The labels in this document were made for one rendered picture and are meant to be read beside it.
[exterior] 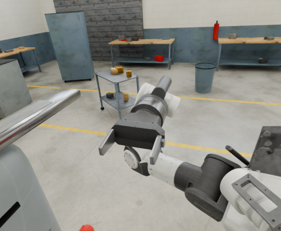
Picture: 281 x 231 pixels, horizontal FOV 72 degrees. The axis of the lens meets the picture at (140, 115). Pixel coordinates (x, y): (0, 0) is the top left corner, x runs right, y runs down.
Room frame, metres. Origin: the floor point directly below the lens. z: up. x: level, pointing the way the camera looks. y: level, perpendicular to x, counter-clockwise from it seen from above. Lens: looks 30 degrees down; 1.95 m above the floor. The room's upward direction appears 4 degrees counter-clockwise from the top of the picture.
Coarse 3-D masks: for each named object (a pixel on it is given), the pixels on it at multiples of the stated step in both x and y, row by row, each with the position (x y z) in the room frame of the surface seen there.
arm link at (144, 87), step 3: (144, 84) 0.53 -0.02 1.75; (147, 84) 0.54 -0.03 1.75; (150, 84) 0.54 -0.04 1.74; (141, 87) 0.53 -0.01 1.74; (144, 87) 0.52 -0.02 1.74; (147, 87) 0.52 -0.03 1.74; (141, 90) 0.52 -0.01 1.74; (144, 90) 0.52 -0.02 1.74; (138, 93) 0.52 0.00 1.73; (141, 93) 0.51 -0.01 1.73; (144, 93) 0.51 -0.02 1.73; (138, 96) 0.51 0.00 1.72; (138, 99) 0.52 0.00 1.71; (135, 102) 0.53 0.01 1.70
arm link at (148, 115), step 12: (132, 108) 0.43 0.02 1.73; (144, 108) 0.42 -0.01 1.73; (156, 108) 0.41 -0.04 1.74; (120, 120) 0.37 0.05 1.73; (132, 120) 0.37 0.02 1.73; (144, 120) 0.37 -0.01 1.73; (156, 120) 0.37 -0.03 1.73; (120, 132) 0.36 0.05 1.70; (132, 132) 0.34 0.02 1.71; (144, 132) 0.33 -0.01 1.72; (156, 132) 0.33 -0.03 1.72; (120, 144) 0.35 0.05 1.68; (132, 144) 0.34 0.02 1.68; (144, 144) 0.33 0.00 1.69
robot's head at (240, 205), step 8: (240, 168) 0.26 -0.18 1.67; (224, 176) 0.25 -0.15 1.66; (232, 176) 0.24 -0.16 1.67; (240, 176) 0.24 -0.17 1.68; (224, 184) 0.24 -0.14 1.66; (248, 184) 0.22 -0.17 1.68; (224, 192) 0.23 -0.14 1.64; (232, 192) 0.22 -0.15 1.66; (248, 192) 0.21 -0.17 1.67; (256, 192) 0.20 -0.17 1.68; (232, 200) 0.21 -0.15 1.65; (240, 200) 0.20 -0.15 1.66; (256, 200) 0.19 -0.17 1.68; (264, 200) 0.19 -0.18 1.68; (240, 208) 0.20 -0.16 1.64; (248, 208) 0.18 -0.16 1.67; (264, 208) 0.17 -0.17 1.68; (272, 208) 0.17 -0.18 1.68; (248, 216) 0.18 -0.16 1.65; (256, 216) 0.17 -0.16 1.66; (256, 224) 0.17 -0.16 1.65; (264, 224) 0.15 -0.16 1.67
